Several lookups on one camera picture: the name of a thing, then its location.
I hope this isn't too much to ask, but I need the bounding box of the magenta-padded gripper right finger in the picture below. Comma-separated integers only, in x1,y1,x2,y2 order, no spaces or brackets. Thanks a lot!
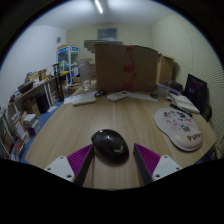
133,143,183,186

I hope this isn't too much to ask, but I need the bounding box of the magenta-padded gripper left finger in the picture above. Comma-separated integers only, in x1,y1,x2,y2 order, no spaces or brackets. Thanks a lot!
44,143,96,187

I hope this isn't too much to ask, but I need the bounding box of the black computer mouse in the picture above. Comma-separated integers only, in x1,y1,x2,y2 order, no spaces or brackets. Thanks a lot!
90,128,130,164

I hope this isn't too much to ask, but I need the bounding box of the white printed mouse pad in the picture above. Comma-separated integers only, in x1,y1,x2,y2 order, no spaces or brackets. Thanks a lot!
153,107,204,153

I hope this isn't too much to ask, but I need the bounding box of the black pen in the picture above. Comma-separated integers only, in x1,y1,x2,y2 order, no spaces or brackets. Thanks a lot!
169,103,194,118

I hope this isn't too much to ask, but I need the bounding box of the stack of books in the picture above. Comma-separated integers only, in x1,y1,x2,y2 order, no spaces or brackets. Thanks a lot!
21,113,42,136

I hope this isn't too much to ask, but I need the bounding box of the black computer tower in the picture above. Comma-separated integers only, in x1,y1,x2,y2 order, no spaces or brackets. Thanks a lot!
35,94,51,114

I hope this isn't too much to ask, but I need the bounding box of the shelf unit with books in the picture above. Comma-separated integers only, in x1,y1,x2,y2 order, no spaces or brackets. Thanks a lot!
0,106,31,163

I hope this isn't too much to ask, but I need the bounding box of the white remote control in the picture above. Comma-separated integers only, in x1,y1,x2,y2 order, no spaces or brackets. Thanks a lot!
106,90,129,102

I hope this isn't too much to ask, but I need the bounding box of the black chair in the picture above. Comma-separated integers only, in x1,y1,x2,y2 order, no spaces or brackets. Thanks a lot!
199,103,213,123

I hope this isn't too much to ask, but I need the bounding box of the black floor stand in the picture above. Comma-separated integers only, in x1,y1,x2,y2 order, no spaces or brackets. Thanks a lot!
52,63,65,103

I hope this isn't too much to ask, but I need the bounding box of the black bag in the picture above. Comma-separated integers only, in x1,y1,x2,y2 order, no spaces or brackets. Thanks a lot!
171,79,184,93

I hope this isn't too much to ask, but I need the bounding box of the black framed panel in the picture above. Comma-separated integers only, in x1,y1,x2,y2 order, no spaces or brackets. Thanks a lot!
184,73,208,113

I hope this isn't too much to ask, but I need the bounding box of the wooden side desk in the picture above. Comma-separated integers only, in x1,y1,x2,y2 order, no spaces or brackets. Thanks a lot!
8,69,69,114

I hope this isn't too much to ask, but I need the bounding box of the clear plastic jar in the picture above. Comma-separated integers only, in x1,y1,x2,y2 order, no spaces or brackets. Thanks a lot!
78,58,97,84

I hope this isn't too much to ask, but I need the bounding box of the tall narrow cardboard box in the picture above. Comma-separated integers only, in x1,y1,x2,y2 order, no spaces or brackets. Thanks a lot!
156,53,175,85

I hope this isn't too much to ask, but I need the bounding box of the large brown cardboard box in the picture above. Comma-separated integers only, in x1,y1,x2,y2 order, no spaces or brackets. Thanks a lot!
94,43,159,94

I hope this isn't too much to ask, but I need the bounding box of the blue white display cabinet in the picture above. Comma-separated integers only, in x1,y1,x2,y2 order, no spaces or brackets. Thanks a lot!
56,44,80,84

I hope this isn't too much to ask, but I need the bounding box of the ceiling light tube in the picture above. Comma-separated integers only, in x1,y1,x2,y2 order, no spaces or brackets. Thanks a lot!
94,0,104,15

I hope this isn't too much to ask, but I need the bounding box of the wall window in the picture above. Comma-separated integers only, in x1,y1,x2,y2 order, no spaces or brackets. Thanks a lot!
97,27,118,41

